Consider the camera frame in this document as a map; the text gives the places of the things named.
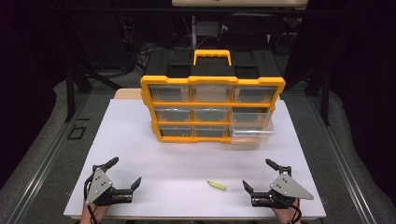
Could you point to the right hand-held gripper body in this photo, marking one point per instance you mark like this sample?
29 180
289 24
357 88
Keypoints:
285 188

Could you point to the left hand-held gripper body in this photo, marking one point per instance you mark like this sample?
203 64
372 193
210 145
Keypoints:
100 185

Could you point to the small yellow-green wall plug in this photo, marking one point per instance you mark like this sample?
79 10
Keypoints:
217 185

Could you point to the clear plastic drawer bin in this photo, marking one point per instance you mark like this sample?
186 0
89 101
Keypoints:
252 130

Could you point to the yellow black drawer organizer cabinet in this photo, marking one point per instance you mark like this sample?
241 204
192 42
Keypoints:
211 67

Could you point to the person's right hand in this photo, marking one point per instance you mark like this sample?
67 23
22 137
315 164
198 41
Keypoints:
285 214

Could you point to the person's left hand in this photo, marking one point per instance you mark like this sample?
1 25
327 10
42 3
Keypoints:
93 213

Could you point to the grid of small clear drawers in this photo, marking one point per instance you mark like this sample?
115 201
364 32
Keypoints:
174 114

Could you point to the black metal stand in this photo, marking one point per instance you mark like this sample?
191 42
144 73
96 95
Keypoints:
76 87
325 96

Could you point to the metal floor rail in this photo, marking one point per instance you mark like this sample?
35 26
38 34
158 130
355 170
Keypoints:
345 168
40 168

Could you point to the grey metal post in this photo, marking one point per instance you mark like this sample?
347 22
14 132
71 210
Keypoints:
194 32

